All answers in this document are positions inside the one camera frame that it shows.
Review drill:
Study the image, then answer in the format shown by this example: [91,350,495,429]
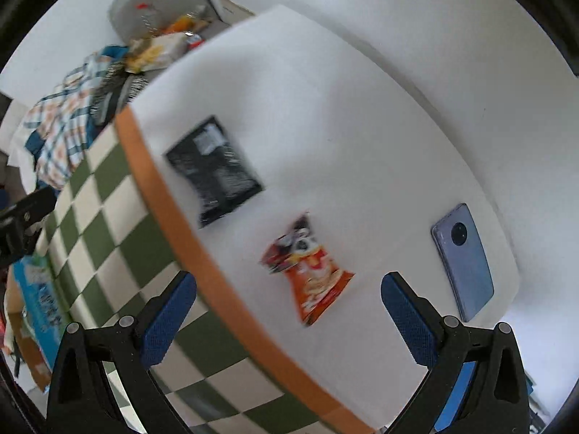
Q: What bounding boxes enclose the cardboard box with blue print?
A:
[5,254,68,393]

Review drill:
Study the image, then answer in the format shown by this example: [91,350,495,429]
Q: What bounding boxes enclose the plaid blanket pile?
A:
[22,45,128,191]

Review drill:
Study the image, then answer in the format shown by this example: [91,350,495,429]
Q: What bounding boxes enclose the blue grey smartphone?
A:
[431,203,495,322]

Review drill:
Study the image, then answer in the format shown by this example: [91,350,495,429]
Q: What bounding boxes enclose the black white patterned cushion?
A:
[88,61,149,127]

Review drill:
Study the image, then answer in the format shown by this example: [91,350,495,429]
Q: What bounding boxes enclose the orange snack packet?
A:
[260,214,354,326]

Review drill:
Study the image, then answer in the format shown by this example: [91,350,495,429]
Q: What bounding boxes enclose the black snack packet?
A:
[164,116,263,227]

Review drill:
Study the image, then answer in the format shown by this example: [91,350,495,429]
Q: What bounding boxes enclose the snack bags on chair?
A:
[124,4,213,75]

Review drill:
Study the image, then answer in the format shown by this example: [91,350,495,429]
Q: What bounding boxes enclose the grey padded chair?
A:
[108,0,220,44]

